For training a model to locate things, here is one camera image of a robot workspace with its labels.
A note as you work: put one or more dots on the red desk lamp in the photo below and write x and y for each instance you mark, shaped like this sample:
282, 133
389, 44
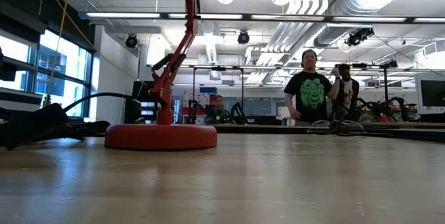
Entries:
160, 137

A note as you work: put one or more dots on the black background robot arm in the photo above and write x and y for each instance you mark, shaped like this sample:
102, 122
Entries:
400, 104
240, 112

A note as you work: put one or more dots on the person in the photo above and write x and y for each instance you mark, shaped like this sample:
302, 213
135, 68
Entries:
309, 95
349, 92
218, 111

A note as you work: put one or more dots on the black monitor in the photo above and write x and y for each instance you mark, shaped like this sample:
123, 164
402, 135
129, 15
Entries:
139, 90
432, 93

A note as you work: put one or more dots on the black eyeglasses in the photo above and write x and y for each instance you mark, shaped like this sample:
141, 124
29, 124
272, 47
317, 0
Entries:
335, 128

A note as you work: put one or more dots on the long ceiling light bar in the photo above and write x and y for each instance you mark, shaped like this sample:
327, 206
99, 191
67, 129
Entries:
121, 15

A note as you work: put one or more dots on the ribbed silver ventilation duct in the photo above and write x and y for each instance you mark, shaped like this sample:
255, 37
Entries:
330, 34

